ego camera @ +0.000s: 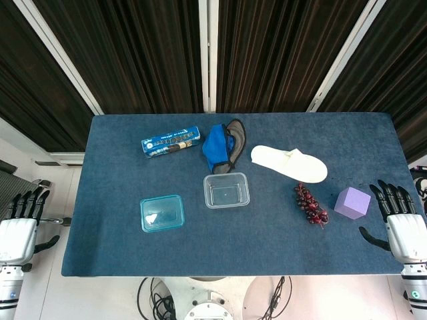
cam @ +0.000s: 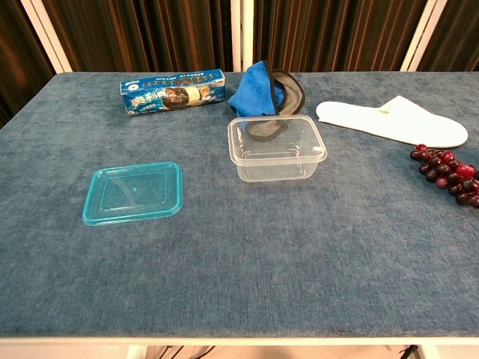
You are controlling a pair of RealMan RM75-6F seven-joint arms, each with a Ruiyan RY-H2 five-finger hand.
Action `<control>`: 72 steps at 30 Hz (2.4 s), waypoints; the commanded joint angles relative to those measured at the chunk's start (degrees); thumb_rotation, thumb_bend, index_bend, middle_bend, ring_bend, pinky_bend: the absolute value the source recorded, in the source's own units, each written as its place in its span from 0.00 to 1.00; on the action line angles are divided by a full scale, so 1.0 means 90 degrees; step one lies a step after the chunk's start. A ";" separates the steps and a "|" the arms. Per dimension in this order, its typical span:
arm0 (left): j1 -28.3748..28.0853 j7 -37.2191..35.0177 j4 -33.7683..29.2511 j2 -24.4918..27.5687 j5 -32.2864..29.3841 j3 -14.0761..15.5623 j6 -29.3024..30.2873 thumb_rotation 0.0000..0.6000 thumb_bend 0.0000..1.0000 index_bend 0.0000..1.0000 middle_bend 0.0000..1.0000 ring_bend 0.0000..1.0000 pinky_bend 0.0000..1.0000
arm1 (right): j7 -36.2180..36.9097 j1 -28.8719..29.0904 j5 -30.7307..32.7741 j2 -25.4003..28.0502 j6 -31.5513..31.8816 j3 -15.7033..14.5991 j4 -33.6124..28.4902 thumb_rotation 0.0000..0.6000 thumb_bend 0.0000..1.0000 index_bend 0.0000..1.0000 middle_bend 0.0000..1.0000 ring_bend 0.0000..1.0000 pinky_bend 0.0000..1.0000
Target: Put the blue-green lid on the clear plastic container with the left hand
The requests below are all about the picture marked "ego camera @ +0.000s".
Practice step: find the dark brown curtain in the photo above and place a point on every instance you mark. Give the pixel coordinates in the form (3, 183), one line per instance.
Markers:
(140, 50)

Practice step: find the blue table mat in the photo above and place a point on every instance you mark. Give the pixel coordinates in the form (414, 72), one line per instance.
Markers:
(233, 243)

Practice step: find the purple foam cube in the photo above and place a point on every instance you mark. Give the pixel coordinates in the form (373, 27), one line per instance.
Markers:
(352, 203)

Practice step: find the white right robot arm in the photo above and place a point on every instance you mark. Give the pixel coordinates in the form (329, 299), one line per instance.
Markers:
(415, 283)

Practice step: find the clear plastic container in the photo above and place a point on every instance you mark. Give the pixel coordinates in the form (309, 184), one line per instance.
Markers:
(227, 191)

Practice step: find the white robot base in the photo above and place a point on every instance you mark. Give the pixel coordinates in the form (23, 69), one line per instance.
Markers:
(208, 300)

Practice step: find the black white patterned object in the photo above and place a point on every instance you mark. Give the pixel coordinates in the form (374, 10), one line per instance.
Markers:
(421, 186)

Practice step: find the dark red grape bunch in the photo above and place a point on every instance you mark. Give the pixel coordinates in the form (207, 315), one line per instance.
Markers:
(310, 206)

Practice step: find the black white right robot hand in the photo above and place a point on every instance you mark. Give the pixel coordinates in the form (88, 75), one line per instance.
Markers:
(408, 236)

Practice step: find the teal container lid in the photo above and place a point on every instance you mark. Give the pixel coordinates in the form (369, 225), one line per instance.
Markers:
(163, 213)

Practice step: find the blue snack package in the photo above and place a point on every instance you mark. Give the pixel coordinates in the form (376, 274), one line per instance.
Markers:
(170, 141)

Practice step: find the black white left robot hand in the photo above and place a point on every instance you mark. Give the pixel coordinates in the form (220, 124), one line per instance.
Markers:
(16, 240)

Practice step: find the white slipper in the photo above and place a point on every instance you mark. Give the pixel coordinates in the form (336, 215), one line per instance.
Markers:
(290, 165)

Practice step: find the white frame post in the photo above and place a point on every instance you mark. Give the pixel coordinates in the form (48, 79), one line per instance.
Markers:
(347, 50)
(60, 50)
(208, 50)

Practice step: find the blue grey cloth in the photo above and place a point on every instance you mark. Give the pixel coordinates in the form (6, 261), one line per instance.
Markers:
(217, 146)

